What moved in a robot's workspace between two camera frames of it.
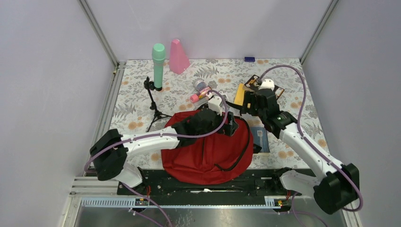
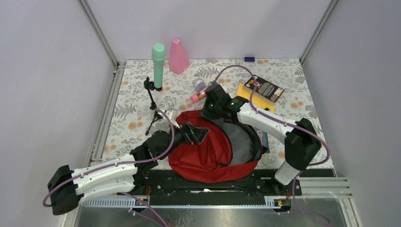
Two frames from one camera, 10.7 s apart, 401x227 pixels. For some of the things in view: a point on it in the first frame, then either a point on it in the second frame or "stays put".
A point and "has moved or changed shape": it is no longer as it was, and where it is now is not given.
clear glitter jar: [200, 84] stays put
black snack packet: [252, 82] stays put
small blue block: [249, 59] stays put
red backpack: [211, 159] has moved or changed shape
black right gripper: [249, 98] to [205, 112]
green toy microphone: [158, 56] stays put
